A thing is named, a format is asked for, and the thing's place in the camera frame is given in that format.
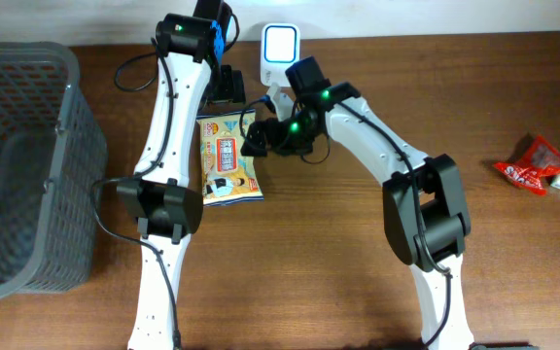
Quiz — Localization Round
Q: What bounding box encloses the yellow wet wipes pack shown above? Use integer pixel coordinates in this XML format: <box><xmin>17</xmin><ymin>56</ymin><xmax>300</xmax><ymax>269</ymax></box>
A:
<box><xmin>196</xmin><ymin>111</ymin><xmax>263</xmax><ymax>206</ymax></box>

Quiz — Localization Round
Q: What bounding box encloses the red snack bag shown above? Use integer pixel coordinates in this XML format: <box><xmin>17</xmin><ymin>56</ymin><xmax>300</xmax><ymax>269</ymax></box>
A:
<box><xmin>493</xmin><ymin>135</ymin><xmax>560</xmax><ymax>195</ymax></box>

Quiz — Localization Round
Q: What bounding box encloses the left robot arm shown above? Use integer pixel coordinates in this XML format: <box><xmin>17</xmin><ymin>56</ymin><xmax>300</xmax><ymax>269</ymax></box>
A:
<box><xmin>117</xmin><ymin>0</ymin><xmax>245</xmax><ymax>349</ymax></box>

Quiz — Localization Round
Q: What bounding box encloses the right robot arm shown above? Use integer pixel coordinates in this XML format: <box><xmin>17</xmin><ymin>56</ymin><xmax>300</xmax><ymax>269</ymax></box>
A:
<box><xmin>238</xmin><ymin>57</ymin><xmax>474</xmax><ymax>349</ymax></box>

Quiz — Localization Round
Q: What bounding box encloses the white barcode scanner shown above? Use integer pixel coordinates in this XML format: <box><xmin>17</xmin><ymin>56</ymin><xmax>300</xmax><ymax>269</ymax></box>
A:
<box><xmin>260</xmin><ymin>23</ymin><xmax>300</xmax><ymax>88</ymax></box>

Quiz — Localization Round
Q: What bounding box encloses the grey plastic mesh basket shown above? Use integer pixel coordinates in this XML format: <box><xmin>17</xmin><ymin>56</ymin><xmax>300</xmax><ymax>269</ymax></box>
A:
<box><xmin>0</xmin><ymin>42</ymin><xmax>108</xmax><ymax>299</ymax></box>

